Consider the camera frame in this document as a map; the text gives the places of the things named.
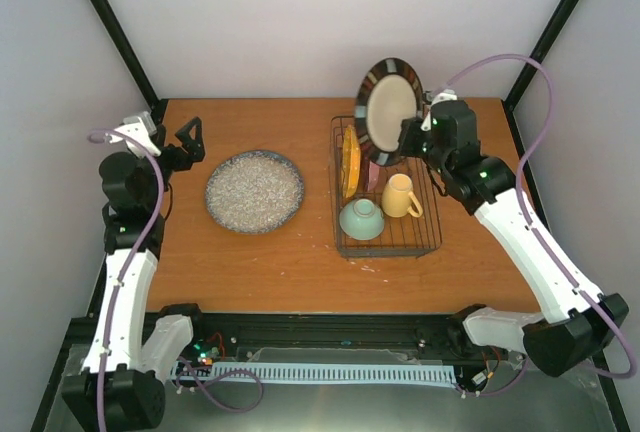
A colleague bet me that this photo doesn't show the pink scalloped plate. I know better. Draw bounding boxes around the pink scalloped plate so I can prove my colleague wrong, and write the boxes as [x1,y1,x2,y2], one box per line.
[363,158,381,192]

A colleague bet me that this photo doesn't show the brown rimmed beige plate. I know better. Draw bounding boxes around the brown rimmed beige plate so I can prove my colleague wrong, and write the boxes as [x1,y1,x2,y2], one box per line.
[353,57,423,167]

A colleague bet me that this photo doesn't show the yellow ceramic mug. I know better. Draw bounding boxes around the yellow ceramic mug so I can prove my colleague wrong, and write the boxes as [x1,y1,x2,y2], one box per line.
[381,173,424,218]

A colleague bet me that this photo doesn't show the yellow polka dot plate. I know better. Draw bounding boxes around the yellow polka dot plate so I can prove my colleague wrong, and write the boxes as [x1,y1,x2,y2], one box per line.
[341,125,361,199]

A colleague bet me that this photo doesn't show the green wire dish rack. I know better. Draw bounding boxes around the green wire dish rack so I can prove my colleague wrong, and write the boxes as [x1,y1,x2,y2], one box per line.
[329,115,442,260]

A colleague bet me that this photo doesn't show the pale green ceramic bowl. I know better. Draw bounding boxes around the pale green ceramic bowl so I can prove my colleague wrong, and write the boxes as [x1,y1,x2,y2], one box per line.
[339,198,385,241]

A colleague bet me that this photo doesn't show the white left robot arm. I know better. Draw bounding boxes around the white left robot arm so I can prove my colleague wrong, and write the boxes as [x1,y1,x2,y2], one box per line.
[61,112,208,431]

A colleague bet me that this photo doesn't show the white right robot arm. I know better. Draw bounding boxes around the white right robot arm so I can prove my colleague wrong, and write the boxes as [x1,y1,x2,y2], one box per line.
[399,100,629,377]

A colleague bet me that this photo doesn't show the dark speckled stone plate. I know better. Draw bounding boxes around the dark speckled stone plate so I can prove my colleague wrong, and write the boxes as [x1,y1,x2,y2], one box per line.
[204,150,305,235]

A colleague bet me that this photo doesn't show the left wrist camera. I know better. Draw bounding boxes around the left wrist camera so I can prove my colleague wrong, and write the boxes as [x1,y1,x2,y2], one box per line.
[106,111,161,158]

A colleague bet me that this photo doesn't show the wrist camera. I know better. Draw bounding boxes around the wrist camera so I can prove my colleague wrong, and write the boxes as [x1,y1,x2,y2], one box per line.
[106,111,161,158]
[421,89,458,131]

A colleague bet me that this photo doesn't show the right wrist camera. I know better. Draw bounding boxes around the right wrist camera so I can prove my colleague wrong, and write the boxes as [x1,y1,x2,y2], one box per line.
[421,89,458,131]

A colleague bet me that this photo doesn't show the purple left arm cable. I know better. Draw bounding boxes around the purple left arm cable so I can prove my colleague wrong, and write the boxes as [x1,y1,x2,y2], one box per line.
[87,128,264,432]

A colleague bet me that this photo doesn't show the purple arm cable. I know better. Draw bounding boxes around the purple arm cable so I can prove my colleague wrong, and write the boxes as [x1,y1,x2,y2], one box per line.
[427,54,636,398]
[87,128,264,432]

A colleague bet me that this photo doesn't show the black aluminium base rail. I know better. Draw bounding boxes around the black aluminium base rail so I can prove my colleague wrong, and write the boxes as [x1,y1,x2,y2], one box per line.
[64,311,601,358]

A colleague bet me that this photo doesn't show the black left frame post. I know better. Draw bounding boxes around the black left frame post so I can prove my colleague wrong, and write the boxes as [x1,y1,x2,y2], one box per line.
[89,0,166,112]

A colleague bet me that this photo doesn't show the black frame post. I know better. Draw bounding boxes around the black frame post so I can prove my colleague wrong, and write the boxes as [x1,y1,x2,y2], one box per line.
[503,0,580,112]
[89,0,166,112]

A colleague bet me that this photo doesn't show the light blue slotted cable duct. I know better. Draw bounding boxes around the light blue slotted cable duct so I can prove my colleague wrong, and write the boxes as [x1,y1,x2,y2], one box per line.
[196,362,457,388]

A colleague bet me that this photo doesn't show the black right frame post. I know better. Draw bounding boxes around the black right frame post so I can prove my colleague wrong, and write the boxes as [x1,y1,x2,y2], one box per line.
[503,0,580,112]

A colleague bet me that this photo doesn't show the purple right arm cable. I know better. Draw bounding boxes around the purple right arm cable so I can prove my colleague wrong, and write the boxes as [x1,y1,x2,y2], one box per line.
[427,54,636,398]

